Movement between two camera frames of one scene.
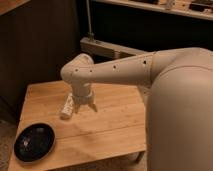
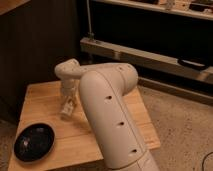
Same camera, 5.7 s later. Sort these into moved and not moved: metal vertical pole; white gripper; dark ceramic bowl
Moved: white gripper
Not moved: metal vertical pole; dark ceramic bowl
